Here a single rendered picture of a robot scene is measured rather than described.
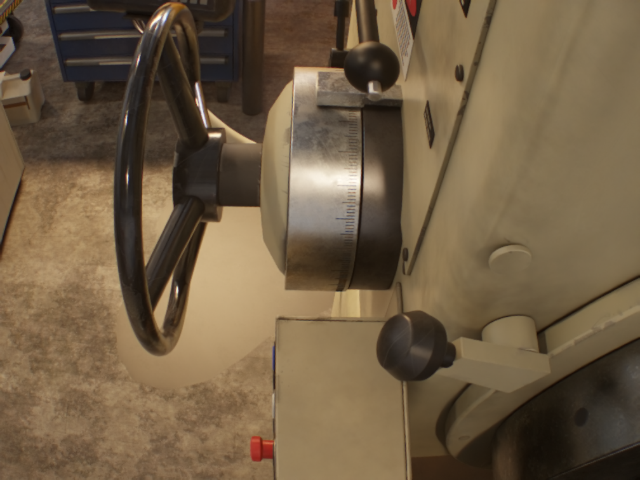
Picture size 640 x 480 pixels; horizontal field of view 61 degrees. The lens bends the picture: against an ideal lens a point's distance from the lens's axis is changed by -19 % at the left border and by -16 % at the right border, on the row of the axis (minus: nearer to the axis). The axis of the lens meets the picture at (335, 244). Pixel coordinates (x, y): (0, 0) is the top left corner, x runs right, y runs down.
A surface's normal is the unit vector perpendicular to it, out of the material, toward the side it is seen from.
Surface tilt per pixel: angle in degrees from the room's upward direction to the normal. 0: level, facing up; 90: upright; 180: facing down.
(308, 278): 94
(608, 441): 62
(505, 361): 25
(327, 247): 72
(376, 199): 49
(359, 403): 0
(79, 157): 0
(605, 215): 90
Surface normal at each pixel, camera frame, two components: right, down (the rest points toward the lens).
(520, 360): 0.50, -0.48
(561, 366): 0.02, 0.84
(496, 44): -1.00, -0.03
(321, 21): 0.08, -0.54
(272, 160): -0.82, -0.07
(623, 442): -0.84, -0.29
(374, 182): 0.08, 0.14
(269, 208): -0.83, 0.19
